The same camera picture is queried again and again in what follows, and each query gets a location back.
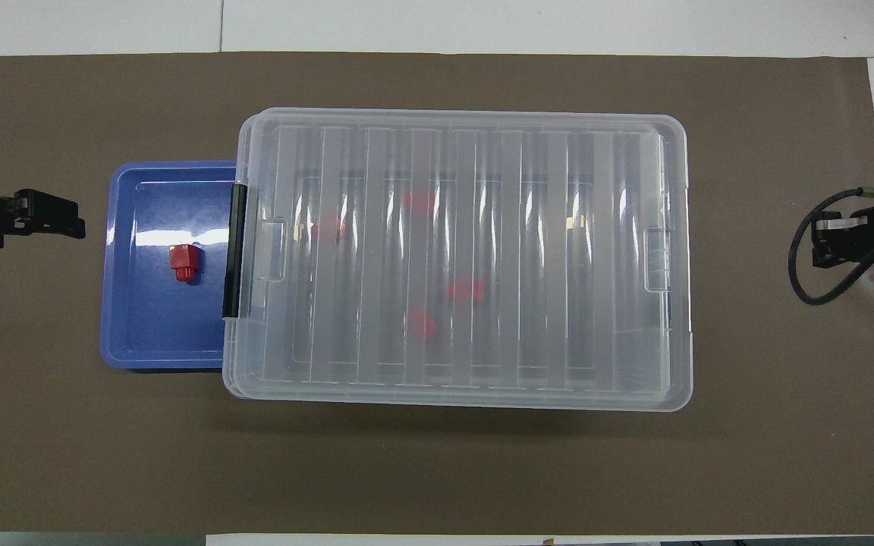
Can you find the brown table mat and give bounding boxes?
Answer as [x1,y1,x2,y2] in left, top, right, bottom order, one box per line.
[0,52,874,535]

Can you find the black box latch handle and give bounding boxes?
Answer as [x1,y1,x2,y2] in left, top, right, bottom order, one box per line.
[222,184,250,321]

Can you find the blue plastic tray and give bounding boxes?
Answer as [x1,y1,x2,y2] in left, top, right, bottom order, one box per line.
[100,161,244,371]

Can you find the clear plastic storage box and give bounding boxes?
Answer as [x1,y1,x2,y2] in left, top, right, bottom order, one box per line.
[222,114,692,401]

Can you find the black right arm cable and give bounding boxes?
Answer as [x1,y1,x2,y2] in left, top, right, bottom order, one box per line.
[788,186,874,306]

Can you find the clear plastic box lid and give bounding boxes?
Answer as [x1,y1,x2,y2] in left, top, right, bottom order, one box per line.
[225,108,693,413]

